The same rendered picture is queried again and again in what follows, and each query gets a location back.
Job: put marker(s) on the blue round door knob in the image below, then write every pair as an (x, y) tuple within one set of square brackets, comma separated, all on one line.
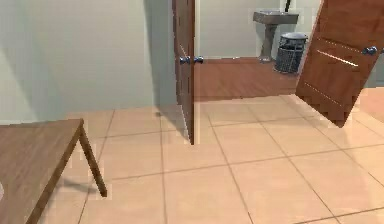
[(199, 60), (184, 60), (370, 50)]

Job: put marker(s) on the brown wooden room door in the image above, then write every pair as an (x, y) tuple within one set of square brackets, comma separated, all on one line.
[(185, 40), (340, 60)]

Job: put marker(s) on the grey mesh waste bin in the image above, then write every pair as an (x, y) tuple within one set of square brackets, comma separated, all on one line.
[(290, 51)]

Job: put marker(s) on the black sink tap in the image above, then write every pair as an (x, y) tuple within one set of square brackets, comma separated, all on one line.
[(287, 5)]

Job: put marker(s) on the brown wooden table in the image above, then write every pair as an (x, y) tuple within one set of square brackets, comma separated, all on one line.
[(30, 156)]

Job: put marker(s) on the grey pedestal sink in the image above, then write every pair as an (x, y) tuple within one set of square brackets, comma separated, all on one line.
[(270, 23)]

